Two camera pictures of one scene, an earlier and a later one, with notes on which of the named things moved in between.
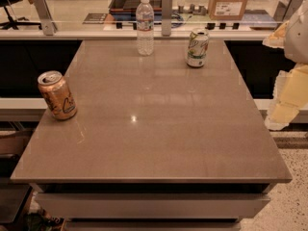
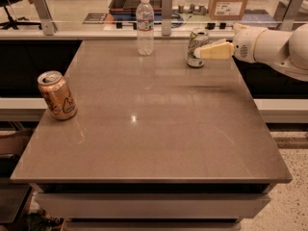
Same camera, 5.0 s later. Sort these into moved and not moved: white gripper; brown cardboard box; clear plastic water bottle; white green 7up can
Moved: white gripper
Not moved: brown cardboard box; clear plastic water bottle; white green 7up can
